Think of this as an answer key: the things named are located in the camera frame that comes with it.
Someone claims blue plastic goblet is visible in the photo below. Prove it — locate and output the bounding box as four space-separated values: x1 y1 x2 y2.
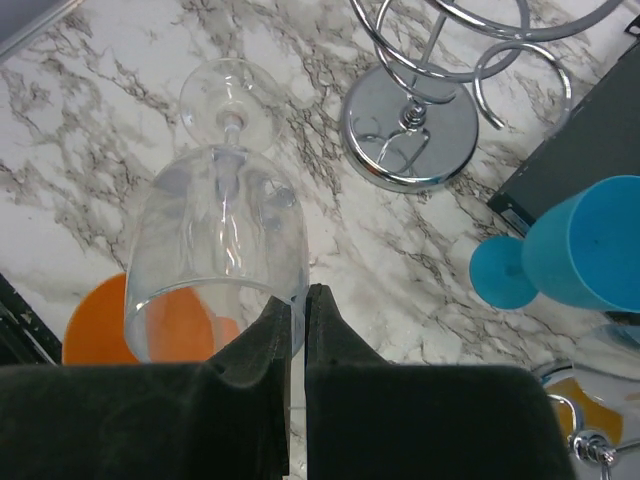
469 175 639 313

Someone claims round ring chrome glass rack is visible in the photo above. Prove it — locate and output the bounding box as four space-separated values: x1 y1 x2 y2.
341 1 619 194

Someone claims black front mounting rail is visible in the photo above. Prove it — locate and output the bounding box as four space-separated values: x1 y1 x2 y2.
0 275 62 366

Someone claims dark grey tool tray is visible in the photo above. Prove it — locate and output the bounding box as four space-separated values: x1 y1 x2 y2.
488 43 639 235

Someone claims clear glass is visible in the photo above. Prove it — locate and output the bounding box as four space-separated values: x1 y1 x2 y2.
124 58 309 363

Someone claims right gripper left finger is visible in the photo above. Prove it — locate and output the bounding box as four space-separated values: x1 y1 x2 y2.
1 299 292 479

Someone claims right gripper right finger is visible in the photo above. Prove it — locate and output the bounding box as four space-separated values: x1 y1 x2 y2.
305 284 574 479

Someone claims scroll arm chrome glass rack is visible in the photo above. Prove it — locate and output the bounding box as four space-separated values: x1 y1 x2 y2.
541 368 639 479

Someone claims orange plastic goblet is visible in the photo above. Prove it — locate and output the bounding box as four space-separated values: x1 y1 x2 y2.
62 273 240 365

